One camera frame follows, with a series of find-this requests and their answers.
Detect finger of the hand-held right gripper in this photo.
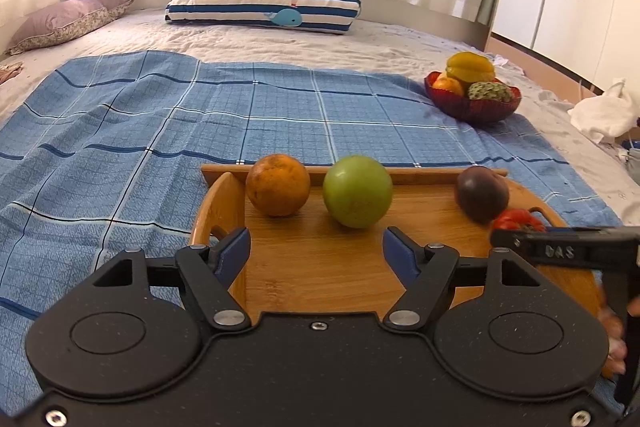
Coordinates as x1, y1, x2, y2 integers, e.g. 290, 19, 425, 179
490, 229, 544, 264

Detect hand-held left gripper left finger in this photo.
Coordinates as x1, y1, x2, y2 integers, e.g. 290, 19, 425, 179
92, 227, 252, 334

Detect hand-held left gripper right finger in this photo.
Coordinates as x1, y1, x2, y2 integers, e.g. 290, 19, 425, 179
382, 227, 546, 334

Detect red ribbed tomato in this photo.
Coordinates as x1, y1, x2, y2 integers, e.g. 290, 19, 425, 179
491, 208, 547, 234

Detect dark purple passion fruit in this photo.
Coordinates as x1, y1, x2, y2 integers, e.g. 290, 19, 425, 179
455, 166, 510, 224

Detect wooden serving tray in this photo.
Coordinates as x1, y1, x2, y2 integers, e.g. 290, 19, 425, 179
189, 163, 608, 328

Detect green round citrus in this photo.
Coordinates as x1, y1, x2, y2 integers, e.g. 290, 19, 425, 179
322, 155, 394, 229

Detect brownish orange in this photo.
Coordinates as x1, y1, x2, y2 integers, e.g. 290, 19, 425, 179
245, 154, 311, 218

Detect person's right hand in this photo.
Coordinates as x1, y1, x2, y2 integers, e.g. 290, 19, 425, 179
601, 306, 629, 376

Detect grey-blue cloth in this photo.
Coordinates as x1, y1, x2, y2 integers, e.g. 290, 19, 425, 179
622, 146, 640, 185

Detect white crumpled cloth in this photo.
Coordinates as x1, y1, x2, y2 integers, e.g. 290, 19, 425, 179
567, 78, 640, 145

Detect red glass bowl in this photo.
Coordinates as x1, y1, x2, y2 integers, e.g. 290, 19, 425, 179
424, 72, 522, 124

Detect green custard apple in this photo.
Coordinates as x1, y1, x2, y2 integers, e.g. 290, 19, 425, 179
467, 81, 515, 104

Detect blue plaid blanket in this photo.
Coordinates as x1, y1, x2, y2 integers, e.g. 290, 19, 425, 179
0, 51, 626, 388

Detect small orange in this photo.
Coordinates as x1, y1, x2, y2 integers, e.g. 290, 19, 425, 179
432, 77, 465, 96

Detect yellow starfruit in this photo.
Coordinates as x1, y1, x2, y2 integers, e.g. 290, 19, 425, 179
445, 52, 497, 84

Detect light quilted bedsheet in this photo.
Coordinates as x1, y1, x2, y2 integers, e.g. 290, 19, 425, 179
0, 4, 640, 228

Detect grey bed headboard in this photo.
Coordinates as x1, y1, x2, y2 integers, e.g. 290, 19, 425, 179
112, 0, 491, 50

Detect striped whale pillow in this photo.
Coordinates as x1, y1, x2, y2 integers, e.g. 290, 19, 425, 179
165, 0, 362, 36

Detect purple floral pillow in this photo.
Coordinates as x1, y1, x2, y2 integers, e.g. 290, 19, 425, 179
4, 0, 135, 56

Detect brown clothing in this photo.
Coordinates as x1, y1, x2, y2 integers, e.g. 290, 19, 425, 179
0, 61, 24, 84

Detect wooden bed side rail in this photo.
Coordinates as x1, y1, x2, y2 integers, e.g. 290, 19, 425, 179
487, 32, 608, 100

